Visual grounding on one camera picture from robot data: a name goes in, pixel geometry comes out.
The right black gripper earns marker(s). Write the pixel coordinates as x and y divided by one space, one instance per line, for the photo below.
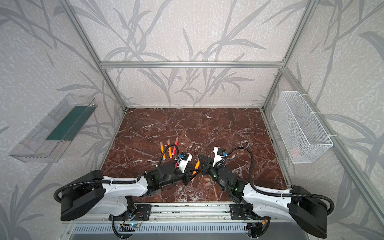
208 167

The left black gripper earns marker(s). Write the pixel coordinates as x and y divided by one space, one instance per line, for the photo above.
187 176

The orange highlighter pair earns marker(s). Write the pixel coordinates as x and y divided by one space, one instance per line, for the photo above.
169 149

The pink highlighter pair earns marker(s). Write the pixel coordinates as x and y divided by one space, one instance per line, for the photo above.
176 143

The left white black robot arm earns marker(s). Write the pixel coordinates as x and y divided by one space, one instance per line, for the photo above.
98 194

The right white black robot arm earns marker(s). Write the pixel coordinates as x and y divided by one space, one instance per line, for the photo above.
308 210

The small green circuit board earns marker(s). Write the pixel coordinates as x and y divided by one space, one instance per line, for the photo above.
131 227

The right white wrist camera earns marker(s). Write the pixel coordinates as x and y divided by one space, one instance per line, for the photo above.
220 156

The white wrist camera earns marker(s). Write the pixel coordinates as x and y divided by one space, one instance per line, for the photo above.
220 156
183 160

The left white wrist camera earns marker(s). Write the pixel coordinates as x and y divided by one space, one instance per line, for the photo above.
183 160

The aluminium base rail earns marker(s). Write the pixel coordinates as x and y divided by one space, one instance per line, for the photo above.
206 212

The white wire mesh basket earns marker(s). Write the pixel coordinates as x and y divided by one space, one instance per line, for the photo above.
300 129

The aluminium frame crossbar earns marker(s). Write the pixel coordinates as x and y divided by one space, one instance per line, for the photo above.
157 65

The clear plastic wall tray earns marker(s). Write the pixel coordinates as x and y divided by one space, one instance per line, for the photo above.
48 141

